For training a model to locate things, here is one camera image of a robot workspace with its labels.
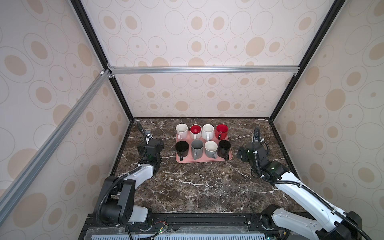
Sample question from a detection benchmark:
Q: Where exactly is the black mug white rim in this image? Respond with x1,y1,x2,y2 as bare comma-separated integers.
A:
217,140,231,161

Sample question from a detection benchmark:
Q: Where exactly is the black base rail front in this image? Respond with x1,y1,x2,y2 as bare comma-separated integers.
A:
79,213,304,240

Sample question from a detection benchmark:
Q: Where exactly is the right black corner post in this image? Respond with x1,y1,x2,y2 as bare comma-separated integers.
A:
270,0,346,123

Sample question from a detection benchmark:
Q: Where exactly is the white mug black handle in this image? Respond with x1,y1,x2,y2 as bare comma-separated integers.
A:
175,141,190,162

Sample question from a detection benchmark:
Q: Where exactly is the black corner post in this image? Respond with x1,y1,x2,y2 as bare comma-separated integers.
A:
71,0,135,122
270,0,346,123

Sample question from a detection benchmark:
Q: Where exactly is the grey mug front row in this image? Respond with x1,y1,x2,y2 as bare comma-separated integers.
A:
191,140,204,161

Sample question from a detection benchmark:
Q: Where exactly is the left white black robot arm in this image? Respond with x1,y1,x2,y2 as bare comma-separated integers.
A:
94,139,164,228

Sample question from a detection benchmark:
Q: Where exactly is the horizontal aluminium frame bar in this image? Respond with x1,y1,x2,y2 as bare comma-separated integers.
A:
110,65,300,75

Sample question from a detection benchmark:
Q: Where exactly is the pale pink mug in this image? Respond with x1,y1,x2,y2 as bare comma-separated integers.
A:
176,124,188,140

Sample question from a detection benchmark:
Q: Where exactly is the left slanted aluminium bar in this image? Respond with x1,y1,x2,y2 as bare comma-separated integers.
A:
1,69,111,224

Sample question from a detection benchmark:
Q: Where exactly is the grey mug row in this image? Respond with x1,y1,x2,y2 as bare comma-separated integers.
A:
205,141,218,159
191,140,204,161

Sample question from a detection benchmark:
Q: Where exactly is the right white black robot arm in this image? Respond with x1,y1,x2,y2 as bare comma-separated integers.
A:
237,141,370,240

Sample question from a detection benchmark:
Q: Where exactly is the white ribbed-bottom mug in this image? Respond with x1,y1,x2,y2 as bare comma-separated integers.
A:
202,124,215,142

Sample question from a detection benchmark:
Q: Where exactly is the cream mug red inside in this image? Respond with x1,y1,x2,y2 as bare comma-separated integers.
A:
190,125,202,140

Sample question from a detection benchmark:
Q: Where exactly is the left black corner post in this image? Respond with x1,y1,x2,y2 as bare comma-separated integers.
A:
71,0,135,122

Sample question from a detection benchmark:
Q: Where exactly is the grey mug back row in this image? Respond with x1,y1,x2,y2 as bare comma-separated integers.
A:
205,141,218,159

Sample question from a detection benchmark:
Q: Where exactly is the pink rectangular tray mat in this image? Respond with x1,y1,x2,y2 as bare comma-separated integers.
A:
176,134,233,164

